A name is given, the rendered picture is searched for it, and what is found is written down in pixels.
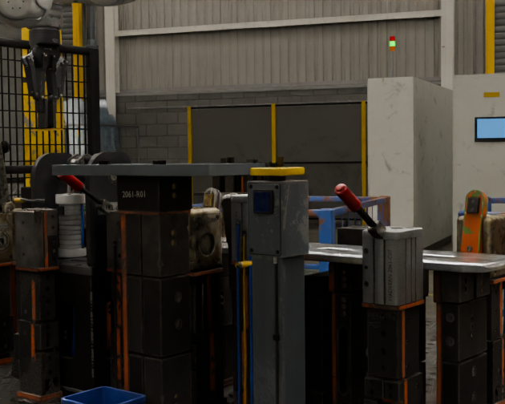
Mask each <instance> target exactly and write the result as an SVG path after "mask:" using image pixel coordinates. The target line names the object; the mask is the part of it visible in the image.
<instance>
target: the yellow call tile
mask: <svg viewBox="0 0 505 404"><path fill-rule="evenodd" d="M304 174H305V168H303V167H272V168H250V175H251V176H269V181H285V180H286V176H299V175H304Z"/></svg>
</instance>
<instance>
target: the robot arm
mask: <svg viewBox="0 0 505 404"><path fill-rule="evenodd" d="M134 1H135V0H0V22H1V23H2V24H4V25H6V26H10V27H14V28H25V27H26V28H27V29H29V45H30V51H29V54H28V55H26V56H22V57H21V60H22V64H23V66H24V69H25V75H26V84H27V89H28V94H29V96H30V97H33V99H34V100H36V112H37V113H38V127H39V128H41V127H48V125H51V128H53V127H56V122H55V113H56V112H57V103H56V101H57V100H58V99H59V98H62V97H63V91H64V83H65V76H66V68H67V65H68V63H69V61H68V59H63V58H62V57H61V56H60V52H59V46H60V31H59V30H61V29H62V28H63V4H67V3H85V4H88V5H91V6H118V5H123V4H128V3H130V2H134ZM33 62H34V63H33ZM56 65H57V67H56ZM55 72H56V73H55ZM45 76H46V88H47V98H48V99H44V98H45Z"/></svg>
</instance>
